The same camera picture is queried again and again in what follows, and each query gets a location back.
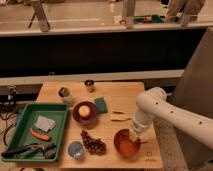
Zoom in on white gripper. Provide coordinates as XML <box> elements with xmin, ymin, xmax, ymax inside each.
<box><xmin>129</xmin><ymin>120</ymin><xmax>146</xmax><ymax>142</ymax></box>

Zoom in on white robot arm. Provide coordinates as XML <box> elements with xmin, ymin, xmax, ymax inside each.
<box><xmin>130</xmin><ymin>87</ymin><xmax>213</xmax><ymax>149</ymax></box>

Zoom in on red bowl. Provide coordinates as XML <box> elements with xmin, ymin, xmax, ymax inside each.
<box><xmin>114</xmin><ymin>129</ymin><xmax>141</xmax><ymax>157</ymax></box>

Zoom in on wooden board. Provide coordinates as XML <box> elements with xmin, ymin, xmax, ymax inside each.
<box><xmin>16</xmin><ymin>82</ymin><xmax>163</xmax><ymax>169</ymax></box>

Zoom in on green sponge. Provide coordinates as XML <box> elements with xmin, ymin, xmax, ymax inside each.
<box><xmin>95</xmin><ymin>97</ymin><xmax>108</xmax><ymax>114</ymax></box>

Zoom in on dark grape bunch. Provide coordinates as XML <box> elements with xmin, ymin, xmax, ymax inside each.
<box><xmin>81</xmin><ymin>130</ymin><xmax>106</xmax><ymax>155</ymax></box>

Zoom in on dark purple plate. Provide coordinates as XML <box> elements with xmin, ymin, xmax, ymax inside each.
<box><xmin>72</xmin><ymin>101</ymin><xmax>98</xmax><ymax>125</ymax></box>

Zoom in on yellow round fruit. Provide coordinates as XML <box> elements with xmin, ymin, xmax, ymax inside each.
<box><xmin>79</xmin><ymin>105</ymin><xmax>90</xmax><ymax>118</ymax></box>

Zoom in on light blue cup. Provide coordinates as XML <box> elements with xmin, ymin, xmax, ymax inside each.
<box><xmin>68</xmin><ymin>141</ymin><xmax>84</xmax><ymax>160</ymax></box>

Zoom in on small metal cup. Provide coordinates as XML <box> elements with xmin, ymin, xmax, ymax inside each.
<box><xmin>84</xmin><ymin>80</ymin><xmax>95</xmax><ymax>92</ymax></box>

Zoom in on grey folded cloth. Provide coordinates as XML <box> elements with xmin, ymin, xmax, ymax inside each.
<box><xmin>35</xmin><ymin>116</ymin><xmax>56</xmax><ymax>132</ymax></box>

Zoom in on green plastic tray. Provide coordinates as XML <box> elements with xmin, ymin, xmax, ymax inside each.
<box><xmin>1</xmin><ymin>103</ymin><xmax>69</xmax><ymax>162</ymax></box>

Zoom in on orange carrot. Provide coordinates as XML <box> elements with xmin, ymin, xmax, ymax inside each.
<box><xmin>29</xmin><ymin>128</ymin><xmax>51</xmax><ymax>141</ymax></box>

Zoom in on black cables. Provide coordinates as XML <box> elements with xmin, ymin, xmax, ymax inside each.
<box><xmin>0</xmin><ymin>85</ymin><xmax>18</xmax><ymax>148</ymax></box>

